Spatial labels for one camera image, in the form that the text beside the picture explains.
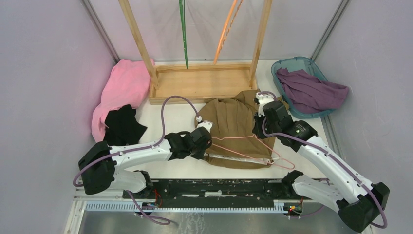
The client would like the pink garment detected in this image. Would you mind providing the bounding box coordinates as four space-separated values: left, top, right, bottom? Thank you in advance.
91 59 151 142

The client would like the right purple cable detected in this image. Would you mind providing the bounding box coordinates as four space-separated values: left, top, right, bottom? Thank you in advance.
257 91 388 229

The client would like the wooden clothes rack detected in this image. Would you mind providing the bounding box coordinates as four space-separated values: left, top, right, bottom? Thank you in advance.
119 0 272 104

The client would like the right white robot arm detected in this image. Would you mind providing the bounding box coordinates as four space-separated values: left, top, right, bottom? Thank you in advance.
253 97 390 232

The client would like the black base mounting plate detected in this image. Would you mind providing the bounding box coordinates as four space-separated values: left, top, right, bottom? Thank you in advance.
122 178 314 209

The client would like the orange wavy hanger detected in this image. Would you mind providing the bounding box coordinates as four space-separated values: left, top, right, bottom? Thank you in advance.
213 0 243 65

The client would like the black garment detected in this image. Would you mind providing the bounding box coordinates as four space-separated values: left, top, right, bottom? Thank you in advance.
104 104 147 146

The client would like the green hanger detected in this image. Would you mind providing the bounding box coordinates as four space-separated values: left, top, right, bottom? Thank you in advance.
179 0 188 69

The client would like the tan brown pleated skirt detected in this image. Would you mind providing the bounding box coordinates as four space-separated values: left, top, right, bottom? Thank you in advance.
194 89 290 170

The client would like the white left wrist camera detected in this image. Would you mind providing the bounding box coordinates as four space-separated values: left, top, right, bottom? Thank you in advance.
196 116 213 132

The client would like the teal plastic bin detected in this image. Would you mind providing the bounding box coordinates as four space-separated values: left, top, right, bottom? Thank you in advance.
270 56 348 119

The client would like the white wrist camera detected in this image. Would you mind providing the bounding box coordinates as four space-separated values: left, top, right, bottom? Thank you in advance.
196 116 213 132
255 91 277 117

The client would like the pink thin hanger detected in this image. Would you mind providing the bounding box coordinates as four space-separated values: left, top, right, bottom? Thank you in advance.
206 135 296 170

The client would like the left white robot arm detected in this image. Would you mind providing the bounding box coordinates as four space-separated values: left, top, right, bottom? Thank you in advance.
78 122 212 198

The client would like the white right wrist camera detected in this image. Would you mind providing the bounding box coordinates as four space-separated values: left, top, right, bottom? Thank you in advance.
255 91 277 117

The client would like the purple garment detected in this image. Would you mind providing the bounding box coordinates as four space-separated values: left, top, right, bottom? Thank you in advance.
276 68 349 114

